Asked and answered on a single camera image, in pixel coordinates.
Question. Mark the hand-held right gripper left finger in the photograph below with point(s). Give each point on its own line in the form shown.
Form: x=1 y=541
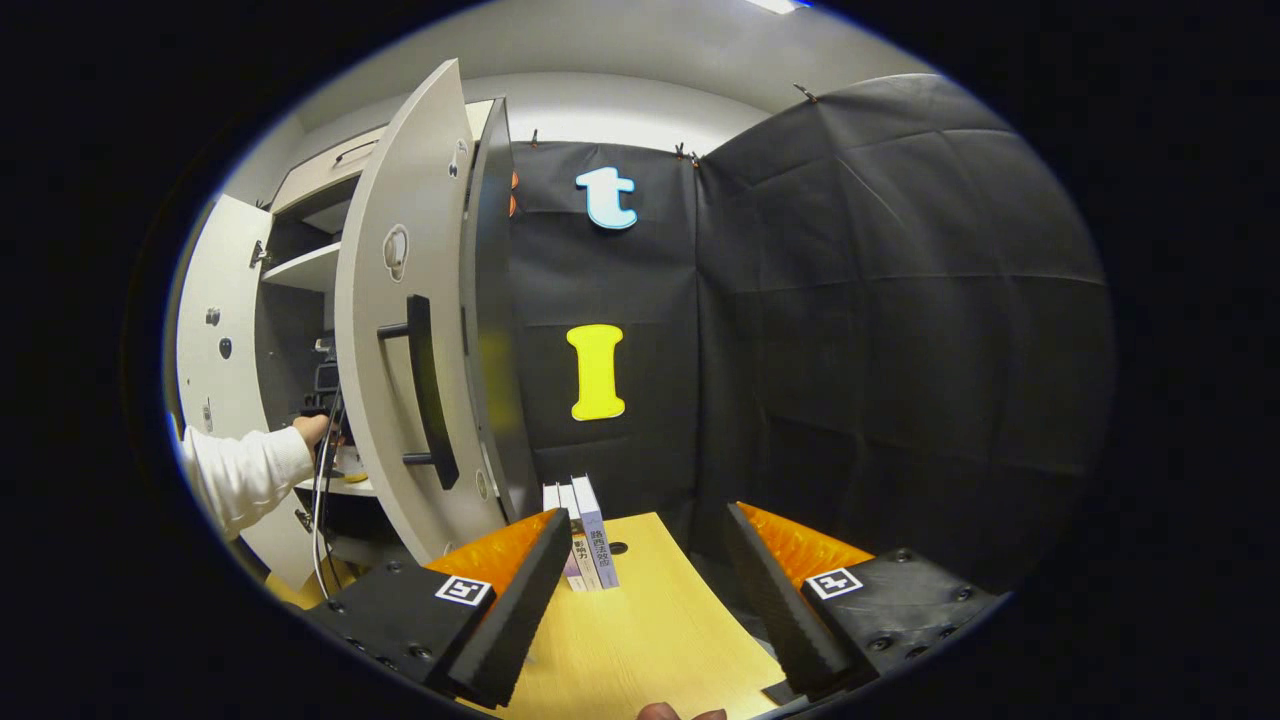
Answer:
x=520 y=610

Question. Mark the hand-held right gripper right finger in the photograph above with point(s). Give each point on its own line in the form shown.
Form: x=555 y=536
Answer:
x=775 y=610

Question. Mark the white shoe cabinet door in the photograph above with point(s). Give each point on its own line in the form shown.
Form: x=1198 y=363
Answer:
x=215 y=280
x=440 y=230

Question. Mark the white shoe cabinet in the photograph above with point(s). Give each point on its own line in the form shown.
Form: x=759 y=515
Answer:
x=495 y=350

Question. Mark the white cabinet drawer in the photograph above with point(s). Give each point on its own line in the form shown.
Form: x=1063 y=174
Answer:
x=320 y=175

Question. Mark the white book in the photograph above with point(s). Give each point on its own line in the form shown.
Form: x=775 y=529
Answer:
x=578 y=565

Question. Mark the black backdrop cloth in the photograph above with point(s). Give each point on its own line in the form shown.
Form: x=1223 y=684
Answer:
x=900 y=350

